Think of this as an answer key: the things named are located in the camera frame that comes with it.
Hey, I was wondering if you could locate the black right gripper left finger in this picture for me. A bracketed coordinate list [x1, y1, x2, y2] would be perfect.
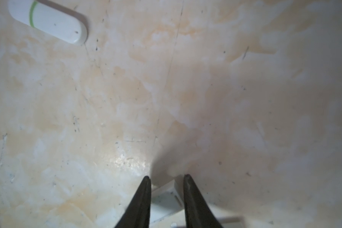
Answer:
[115, 176, 152, 228]

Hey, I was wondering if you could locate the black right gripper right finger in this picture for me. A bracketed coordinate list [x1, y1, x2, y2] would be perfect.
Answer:
[183, 174, 222, 228]

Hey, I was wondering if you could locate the white usb drive green stripe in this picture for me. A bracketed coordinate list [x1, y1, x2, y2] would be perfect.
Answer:
[8, 1, 87, 45]

